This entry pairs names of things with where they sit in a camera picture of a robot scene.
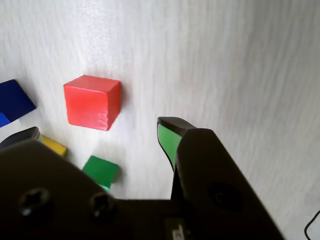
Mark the red wooden cube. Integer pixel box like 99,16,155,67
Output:
63,74,121,132

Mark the green wooden cube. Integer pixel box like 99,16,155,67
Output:
82,155,119,193

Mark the blue wooden cube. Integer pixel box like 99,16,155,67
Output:
0,79,37,129

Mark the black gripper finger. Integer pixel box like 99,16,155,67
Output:
0,126,136,240
156,116,286,240

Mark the yellow wooden cube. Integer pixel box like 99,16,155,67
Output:
39,135,68,159

